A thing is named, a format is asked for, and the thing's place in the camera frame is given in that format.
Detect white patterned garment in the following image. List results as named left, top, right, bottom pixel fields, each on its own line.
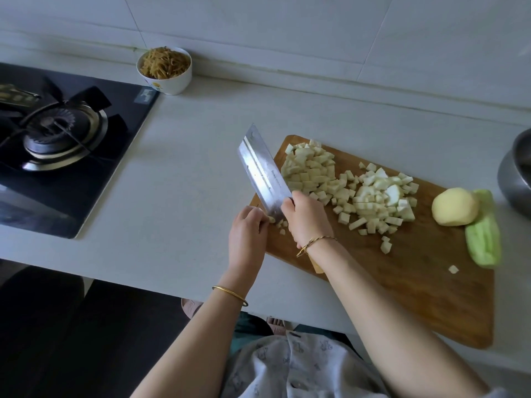
left=220, top=329, right=391, bottom=398

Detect pile of garlic cloves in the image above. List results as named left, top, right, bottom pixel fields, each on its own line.
left=267, top=214, right=291, bottom=237

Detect dark green trousers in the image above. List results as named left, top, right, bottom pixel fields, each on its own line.
left=231, top=311, right=353, bottom=353

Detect person's right forearm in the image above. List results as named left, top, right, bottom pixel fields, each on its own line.
left=305, top=238, right=492, bottom=398

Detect braided cord bracelet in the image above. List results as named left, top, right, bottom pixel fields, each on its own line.
left=295, top=234, right=338, bottom=259

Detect white bowl of noodles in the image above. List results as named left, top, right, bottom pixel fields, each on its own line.
left=135, top=46, right=194, bottom=97

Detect cleaver with wooden handle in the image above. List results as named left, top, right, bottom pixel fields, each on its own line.
left=238, top=123, right=326, bottom=275

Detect wooden cutting board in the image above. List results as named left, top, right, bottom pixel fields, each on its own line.
left=249, top=134, right=496, bottom=350

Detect peeled green cucumber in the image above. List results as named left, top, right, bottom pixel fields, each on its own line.
left=465, top=188, right=503, bottom=269

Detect person's right foot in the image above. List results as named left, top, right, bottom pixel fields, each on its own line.
left=267, top=316, right=298, bottom=335

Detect person's foot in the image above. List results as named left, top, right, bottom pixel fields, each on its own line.
left=181, top=297, right=204, bottom=320
left=267, top=316, right=298, bottom=335

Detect gold bangle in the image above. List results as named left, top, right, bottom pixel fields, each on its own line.
left=211, top=284, right=250, bottom=308

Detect person's left foot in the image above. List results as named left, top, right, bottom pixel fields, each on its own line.
left=181, top=297, right=204, bottom=320

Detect black gas stove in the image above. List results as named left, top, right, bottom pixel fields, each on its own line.
left=0, top=62, right=160, bottom=240

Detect person's left hand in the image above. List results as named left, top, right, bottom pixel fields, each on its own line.
left=224, top=205, right=270, bottom=287

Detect pile of white diced vegetable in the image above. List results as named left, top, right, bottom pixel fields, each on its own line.
left=330, top=161, right=461, bottom=276

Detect peeled yellow potato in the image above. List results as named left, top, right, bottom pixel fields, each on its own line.
left=430, top=186, right=481, bottom=228

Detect deep stainless steel bowl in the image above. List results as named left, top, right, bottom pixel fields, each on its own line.
left=497, top=128, right=531, bottom=219

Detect person's right hand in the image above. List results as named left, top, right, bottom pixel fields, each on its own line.
left=280, top=190, right=335, bottom=252

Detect person's left forearm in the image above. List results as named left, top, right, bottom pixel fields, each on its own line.
left=131, top=281, right=248, bottom=398

